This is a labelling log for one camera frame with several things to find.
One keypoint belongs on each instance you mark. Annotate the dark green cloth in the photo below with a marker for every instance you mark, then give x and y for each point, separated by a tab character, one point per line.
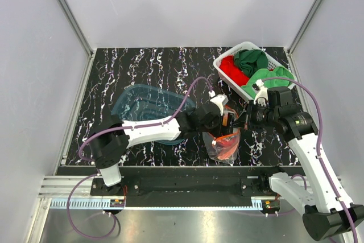
249	61

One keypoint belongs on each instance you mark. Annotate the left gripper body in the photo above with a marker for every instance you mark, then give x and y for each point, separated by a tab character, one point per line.
226	130

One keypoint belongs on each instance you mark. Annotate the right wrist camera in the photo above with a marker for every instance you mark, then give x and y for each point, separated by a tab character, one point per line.
261	97

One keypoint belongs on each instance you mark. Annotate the red cloth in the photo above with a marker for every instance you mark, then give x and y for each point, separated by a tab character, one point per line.
233	72

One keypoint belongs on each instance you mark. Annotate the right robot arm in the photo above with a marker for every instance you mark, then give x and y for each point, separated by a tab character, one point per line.
327	210

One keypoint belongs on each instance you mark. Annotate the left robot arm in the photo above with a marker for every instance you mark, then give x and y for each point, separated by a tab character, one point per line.
108	144

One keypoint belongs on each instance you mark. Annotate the white cable duct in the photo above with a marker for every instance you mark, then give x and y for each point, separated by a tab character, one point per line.
92	203

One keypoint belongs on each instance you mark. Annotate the clear zip top bag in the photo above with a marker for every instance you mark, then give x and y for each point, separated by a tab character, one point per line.
209	142

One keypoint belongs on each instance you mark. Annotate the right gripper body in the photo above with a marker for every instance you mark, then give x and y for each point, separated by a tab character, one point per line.
252	110

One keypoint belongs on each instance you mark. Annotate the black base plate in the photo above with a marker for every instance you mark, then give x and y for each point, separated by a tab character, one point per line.
179	187

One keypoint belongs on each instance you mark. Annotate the white plastic basket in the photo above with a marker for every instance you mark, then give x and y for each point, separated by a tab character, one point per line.
275	69

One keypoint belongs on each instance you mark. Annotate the aluminium frame rail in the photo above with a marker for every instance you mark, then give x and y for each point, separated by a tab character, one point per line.
75	26

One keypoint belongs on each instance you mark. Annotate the blue plastic container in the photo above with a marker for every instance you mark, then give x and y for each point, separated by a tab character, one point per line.
141	102

